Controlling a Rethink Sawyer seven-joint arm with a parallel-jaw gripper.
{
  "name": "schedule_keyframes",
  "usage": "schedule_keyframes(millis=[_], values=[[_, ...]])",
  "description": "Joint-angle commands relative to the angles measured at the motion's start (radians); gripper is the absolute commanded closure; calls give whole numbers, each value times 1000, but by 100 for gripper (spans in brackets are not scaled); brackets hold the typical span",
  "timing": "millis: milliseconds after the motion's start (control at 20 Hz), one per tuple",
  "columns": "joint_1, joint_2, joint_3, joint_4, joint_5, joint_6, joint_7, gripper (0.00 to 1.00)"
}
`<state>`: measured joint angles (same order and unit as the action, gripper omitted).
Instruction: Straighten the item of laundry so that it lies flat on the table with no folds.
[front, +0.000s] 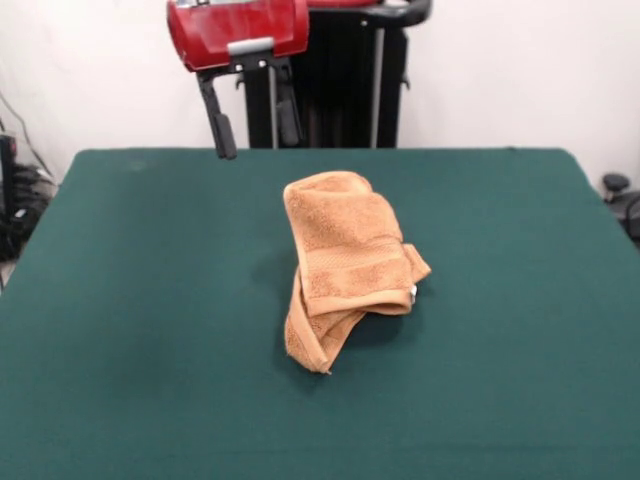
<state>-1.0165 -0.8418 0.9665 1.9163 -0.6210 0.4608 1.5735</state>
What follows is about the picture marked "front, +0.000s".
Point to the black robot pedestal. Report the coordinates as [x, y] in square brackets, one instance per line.
[345, 75]

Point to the dark green tablecloth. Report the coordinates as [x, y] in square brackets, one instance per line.
[150, 300]

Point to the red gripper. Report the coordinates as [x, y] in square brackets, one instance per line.
[235, 25]

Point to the orange terry towel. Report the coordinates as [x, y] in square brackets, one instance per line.
[345, 225]

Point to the black electronics box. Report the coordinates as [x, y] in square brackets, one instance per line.
[7, 170]

